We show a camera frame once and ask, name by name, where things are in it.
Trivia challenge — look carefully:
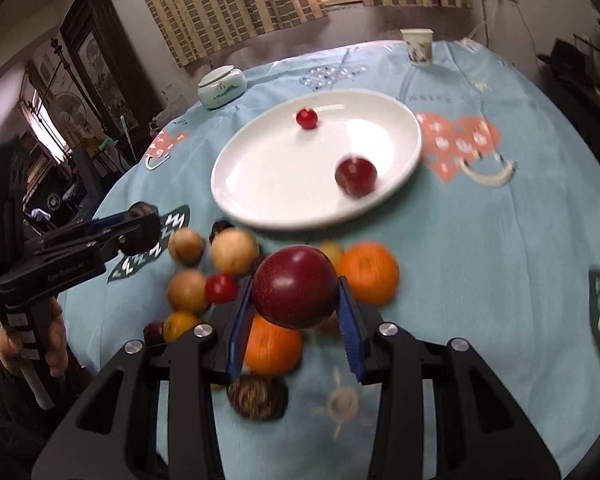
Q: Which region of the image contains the white ceramic lidded jar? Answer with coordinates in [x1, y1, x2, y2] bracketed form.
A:
[198, 65, 247, 110]

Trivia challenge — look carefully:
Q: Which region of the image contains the dark wrinkled passion fruit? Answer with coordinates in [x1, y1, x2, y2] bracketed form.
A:
[226, 375, 289, 422]

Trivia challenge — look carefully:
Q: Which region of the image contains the dark framed picture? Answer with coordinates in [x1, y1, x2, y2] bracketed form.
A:
[60, 0, 161, 162]

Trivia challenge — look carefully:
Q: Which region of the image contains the beige round fruit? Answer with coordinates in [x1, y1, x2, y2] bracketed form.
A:
[211, 228, 260, 276]

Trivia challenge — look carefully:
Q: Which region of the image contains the standing fan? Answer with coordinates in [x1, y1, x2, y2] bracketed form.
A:
[47, 91, 93, 138]

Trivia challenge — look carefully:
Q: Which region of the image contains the dark purple mangosteen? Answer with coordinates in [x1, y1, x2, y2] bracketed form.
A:
[118, 202, 161, 256]

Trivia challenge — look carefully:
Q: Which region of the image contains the light blue patterned tablecloth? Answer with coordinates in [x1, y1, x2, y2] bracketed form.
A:
[59, 41, 600, 479]

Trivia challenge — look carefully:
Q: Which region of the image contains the striped pepino melon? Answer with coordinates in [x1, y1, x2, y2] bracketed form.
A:
[168, 228, 204, 266]

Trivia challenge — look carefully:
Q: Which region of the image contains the dark cherry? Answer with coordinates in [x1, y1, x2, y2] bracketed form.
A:
[143, 321, 166, 346]

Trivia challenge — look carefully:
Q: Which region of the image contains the white oval plate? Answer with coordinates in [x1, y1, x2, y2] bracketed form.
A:
[210, 89, 424, 231]

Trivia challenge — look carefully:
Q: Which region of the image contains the white paper cup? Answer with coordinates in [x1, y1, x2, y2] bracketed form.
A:
[401, 28, 434, 66]

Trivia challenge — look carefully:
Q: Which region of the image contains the small red cherry tomato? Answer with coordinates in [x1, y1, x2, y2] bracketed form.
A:
[296, 107, 320, 130]

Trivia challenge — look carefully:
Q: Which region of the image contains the person's left hand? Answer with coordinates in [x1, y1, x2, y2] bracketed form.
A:
[0, 296, 69, 378]

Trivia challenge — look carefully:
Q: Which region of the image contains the small green-brown longan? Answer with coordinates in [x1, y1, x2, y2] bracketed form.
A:
[317, 240, 344, 266]

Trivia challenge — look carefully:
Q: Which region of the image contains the dark red plum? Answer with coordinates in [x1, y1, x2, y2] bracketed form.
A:
[335, 156, 377, 198]

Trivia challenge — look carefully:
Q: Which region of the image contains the large orange mandarin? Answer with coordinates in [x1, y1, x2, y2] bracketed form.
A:
[336, 240, 400, 307]

